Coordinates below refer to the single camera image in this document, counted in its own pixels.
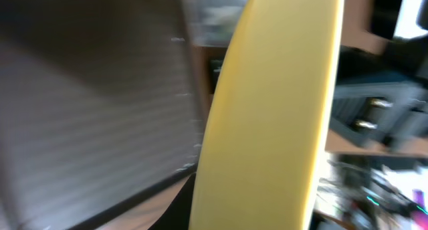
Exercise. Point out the dark brown serving tray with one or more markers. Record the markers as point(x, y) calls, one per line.
point(97, 106)

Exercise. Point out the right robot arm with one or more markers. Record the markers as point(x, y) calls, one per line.
point(381, 98)

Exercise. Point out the yellow plate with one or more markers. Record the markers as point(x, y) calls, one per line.
point(260, 160)

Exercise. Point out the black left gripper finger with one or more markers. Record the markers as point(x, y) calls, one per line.
point(177, 215)

